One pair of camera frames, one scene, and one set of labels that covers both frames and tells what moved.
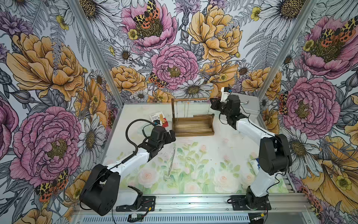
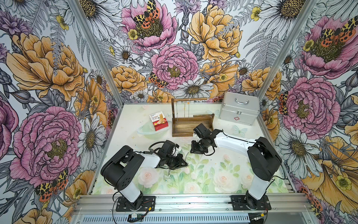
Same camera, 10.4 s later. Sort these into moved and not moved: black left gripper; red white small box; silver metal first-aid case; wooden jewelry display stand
Moved: black left gripper
Not moved: wooden jewelry display stand; red white small box; silver metal first-aid case
